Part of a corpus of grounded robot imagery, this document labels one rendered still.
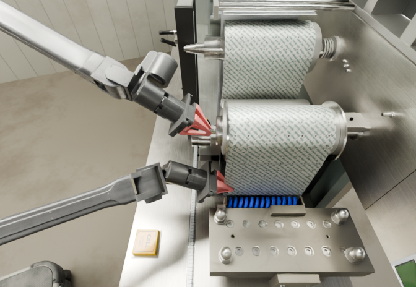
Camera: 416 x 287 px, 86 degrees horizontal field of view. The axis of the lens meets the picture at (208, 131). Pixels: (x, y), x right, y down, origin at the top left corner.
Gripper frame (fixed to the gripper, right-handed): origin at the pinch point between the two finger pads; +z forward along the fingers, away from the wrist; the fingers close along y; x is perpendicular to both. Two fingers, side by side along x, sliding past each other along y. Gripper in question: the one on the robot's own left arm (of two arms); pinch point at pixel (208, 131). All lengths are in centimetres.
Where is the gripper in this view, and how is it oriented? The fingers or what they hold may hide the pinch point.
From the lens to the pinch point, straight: 57.0
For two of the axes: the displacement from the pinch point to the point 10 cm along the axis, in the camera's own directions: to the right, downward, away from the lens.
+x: 6.3, -5.1, -5.8
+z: 7.7, 4.7, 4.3
